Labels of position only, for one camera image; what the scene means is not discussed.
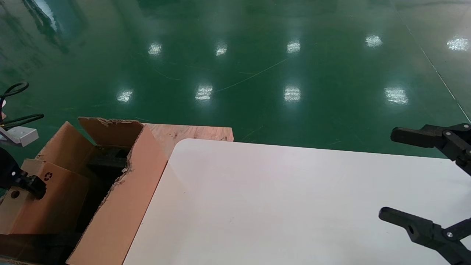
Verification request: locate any wooden board under table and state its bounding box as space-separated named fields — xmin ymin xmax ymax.
xmin=145 ymin=124 xmax=234 ymax=159

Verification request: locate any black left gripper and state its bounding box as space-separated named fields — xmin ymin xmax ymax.
xmin=0 ymin=147 xmax=47 ymax=201

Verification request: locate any small brown cardboard box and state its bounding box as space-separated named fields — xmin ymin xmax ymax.
xmin=0 ymin=158 xmax=91 ymax=236

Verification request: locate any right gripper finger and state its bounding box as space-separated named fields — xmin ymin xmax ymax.
xmin=390 ymin=123 xmax=471 ymax=175
xmin=378 ymin=207 xmax=471 ymax=265

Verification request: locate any short black looped cable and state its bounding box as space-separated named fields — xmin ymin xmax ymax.
xmin=0 ymin=81 xmax=29 ymax=102

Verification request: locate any long black camera cable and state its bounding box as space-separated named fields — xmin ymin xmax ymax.
xmin=0 ymin=113 xmax=45 ymax=129

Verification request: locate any large open cardboard box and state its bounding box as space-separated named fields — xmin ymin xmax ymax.
xmin=0 ymin=117 xmax=169 ymax=265

